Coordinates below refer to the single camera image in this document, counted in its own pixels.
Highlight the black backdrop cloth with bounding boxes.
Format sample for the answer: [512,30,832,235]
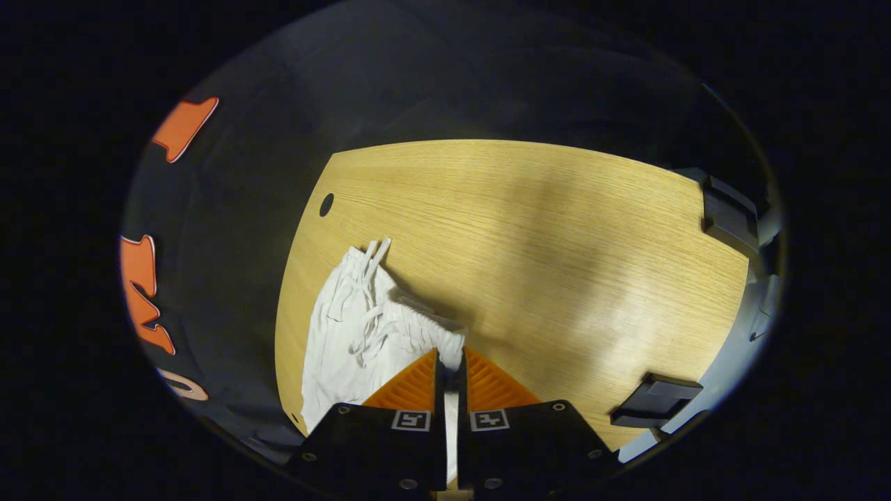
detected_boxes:
[120,70,363,463]

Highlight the white jeans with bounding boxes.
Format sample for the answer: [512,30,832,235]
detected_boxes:
[301,238,466,485]

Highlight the black side curtain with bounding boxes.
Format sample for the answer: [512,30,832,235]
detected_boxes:
[278,3,773,209]

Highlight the black desk edge bracket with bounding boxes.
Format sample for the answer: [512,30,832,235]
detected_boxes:
[610,373,704,429]
[700,175,761,255]

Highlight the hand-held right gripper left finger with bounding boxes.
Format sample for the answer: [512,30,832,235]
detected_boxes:
[287,348,448,493]

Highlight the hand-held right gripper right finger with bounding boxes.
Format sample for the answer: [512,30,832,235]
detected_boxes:
[456,347,622,493]

